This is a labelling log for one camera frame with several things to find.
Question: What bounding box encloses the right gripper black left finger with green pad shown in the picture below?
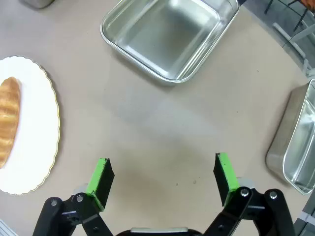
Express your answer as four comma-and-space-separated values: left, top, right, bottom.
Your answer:
31, 157, 115, 236

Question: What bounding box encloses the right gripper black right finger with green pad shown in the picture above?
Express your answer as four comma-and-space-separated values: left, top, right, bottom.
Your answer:
204, 152, 296, 236

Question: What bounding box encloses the golden brown bread loaf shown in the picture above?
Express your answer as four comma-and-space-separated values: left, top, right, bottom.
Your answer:
0, 76, 22, 170

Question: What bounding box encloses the rectangular steel container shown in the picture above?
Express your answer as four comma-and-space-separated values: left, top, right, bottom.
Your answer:
18, 0, 56, 10
100, 0, 241, 87
265, 78, 315, 195

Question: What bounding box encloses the white scalloped round plate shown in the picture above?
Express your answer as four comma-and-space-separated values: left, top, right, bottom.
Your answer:
0, 56, 61, 195

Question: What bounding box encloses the black frame chair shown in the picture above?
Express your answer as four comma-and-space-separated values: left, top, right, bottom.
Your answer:
264, 0, 311, 31

